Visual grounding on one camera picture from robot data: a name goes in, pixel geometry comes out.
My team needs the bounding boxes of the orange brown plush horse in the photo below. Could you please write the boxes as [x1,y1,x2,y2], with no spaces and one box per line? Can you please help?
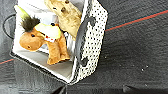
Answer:
[13,4,72,66]

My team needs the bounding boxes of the tan plush toy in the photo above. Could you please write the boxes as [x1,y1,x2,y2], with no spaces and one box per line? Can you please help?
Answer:
[44,0,83,40]

